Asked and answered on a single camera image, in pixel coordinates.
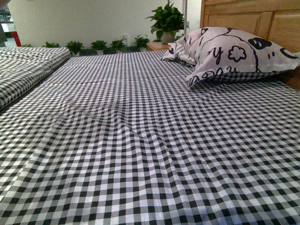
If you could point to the folded checkered quilt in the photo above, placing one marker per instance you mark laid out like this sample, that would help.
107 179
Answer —
21 68

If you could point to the black white checkered bedsheet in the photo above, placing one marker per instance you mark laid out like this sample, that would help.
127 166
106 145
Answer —
120 140

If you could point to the far wooden nightstand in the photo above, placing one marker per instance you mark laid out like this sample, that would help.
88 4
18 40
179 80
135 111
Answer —
157 46

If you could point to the small potted plant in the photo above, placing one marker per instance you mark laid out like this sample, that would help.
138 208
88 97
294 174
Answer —
75 47
141 43
51 45
99 46
118 46

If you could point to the large potted green plant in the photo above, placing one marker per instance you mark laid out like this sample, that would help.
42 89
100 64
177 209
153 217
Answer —
168 21

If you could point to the white cartoon print pillow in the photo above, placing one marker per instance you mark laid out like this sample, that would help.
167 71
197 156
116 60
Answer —
225 54

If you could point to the wooden headboard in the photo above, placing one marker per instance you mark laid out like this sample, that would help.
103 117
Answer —
274 20

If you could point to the grey metal pole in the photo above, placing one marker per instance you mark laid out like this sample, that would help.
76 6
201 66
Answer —
185 12

